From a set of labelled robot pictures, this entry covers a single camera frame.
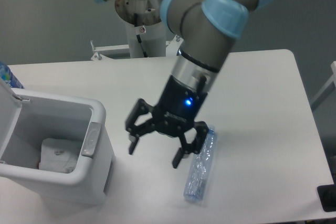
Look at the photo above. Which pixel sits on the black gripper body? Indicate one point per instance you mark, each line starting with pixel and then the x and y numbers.
pixel 177 108

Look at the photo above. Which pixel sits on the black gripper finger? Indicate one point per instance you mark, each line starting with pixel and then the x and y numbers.
pixel 195 146
pixel 138 130

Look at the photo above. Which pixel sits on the clear crushed plastic bottle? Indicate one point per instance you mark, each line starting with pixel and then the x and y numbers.
pixel 200 169

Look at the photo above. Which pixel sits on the white paper bag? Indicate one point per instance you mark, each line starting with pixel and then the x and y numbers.
pixel 59 155

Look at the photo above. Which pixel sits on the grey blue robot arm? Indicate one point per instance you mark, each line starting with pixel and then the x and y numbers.
pixel 209 29

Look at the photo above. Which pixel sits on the white trash can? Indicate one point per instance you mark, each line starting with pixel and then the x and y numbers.
pixel 61 117

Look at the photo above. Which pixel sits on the blue labelled bottle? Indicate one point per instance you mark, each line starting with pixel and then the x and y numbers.
pixel 9 77

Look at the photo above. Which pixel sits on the black device at edge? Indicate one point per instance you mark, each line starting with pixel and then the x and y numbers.
pixel 327 197

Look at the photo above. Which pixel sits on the white frame at right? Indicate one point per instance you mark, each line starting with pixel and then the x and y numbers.
pixel 325 90

